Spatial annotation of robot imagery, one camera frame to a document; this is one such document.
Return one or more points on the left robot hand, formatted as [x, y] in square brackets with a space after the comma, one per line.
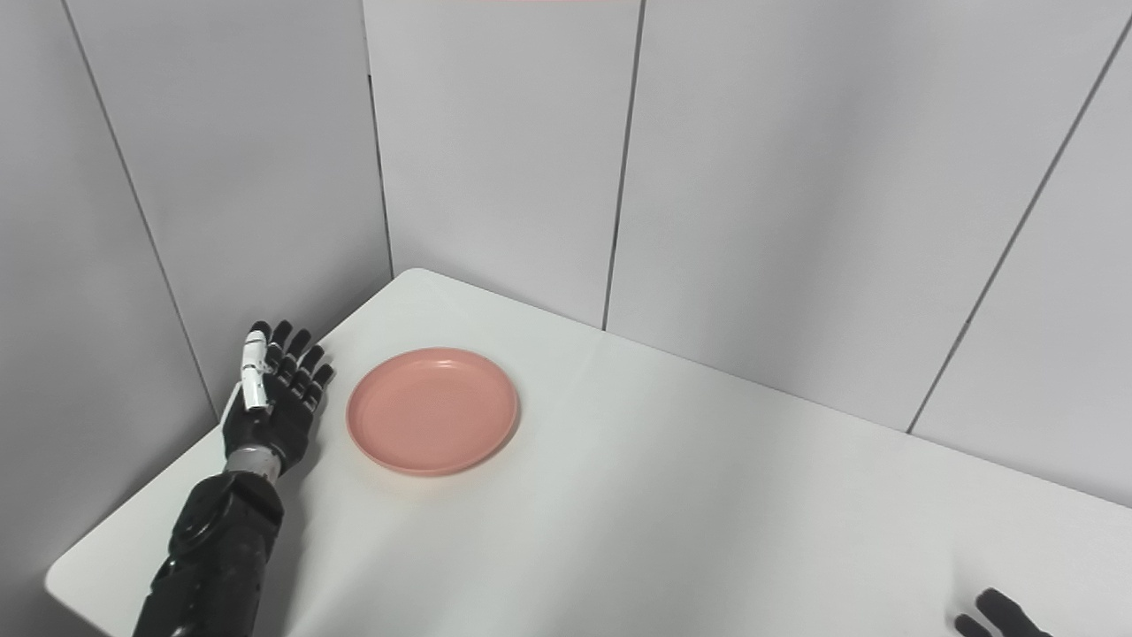
[274, 398]

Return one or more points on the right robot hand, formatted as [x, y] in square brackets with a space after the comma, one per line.
[995, 617]

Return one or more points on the pink round plate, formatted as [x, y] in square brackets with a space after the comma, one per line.
[432, 410]

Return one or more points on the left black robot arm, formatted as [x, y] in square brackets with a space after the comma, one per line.
[217, 557]

